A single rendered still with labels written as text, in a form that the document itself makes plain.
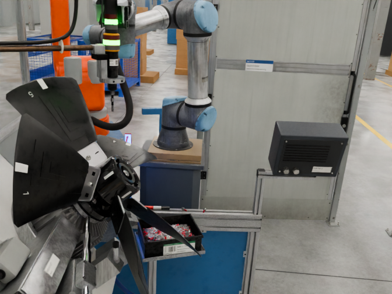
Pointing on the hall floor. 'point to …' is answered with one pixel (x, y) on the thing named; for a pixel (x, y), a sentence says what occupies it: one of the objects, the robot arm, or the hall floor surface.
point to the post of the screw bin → (151, 277)
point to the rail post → (251, 262)
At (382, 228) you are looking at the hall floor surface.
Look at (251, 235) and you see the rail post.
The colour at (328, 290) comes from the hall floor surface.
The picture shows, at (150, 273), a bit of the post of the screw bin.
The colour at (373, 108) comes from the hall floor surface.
